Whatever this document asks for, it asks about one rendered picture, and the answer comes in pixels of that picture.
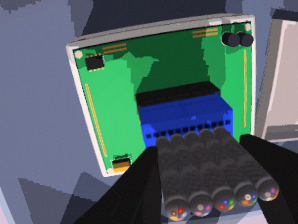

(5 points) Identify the dark blue work mat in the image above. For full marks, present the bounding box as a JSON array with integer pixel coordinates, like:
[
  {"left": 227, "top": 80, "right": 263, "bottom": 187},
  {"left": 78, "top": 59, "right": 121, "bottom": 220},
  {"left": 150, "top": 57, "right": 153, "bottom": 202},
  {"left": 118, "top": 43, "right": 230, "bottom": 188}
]
[{"left": 0, "top": 0, "right": 298, "bottom": 224}]

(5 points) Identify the green circuit board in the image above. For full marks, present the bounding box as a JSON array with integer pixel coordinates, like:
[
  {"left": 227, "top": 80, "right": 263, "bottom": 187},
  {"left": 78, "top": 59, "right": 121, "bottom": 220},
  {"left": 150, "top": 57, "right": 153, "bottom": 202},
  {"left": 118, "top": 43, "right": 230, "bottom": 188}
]
[{"left": 73, "top": 23, "right": 253, "bottom": 173}]

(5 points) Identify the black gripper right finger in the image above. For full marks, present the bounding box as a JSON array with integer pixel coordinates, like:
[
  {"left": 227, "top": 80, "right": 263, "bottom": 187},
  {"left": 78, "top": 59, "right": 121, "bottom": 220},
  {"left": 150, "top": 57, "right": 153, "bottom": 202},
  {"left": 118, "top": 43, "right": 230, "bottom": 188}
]
[{"left": 239, "top": 135, "right": 298, "bottom": 224}]

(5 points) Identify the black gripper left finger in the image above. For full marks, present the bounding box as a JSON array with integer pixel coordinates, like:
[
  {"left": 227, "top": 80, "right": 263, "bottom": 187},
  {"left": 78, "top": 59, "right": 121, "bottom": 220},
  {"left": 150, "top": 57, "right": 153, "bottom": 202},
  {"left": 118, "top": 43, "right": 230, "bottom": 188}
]
[{"left": 73, "top": 145, "right": 162, "bottom": 224}]

